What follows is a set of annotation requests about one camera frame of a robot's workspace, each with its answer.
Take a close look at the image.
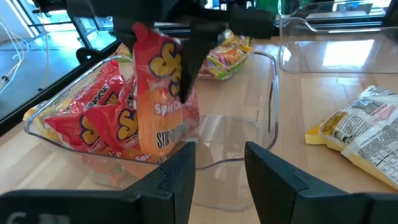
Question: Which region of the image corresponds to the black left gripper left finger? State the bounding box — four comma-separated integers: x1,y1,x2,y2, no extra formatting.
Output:
0,141,197,224

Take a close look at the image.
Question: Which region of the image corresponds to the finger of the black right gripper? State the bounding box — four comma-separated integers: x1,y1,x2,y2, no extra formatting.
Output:
179,21,229,105
112,17,138,53

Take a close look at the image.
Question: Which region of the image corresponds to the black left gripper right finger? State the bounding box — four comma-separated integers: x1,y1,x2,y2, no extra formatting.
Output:
244,141,398,224

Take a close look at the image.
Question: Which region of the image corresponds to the green-edged shrimp ramen pack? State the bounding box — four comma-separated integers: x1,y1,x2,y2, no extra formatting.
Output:
114,42,133,60
198,43,253,81

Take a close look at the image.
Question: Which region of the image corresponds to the red Saucy Noods noodle pack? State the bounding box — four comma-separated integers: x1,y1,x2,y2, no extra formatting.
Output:
83,76,141,162
132,22,200,156
44,60,125,153

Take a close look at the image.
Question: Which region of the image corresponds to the clear plastic bin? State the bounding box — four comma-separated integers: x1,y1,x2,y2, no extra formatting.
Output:
277,0,398,76
24,51,280,212

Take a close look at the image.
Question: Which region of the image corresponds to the black neighbouring table frame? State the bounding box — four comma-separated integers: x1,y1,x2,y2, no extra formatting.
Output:
15,0,116,50

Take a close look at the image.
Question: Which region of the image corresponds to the black aluminium table frame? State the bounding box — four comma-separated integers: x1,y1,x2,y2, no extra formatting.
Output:
0,12,398,138

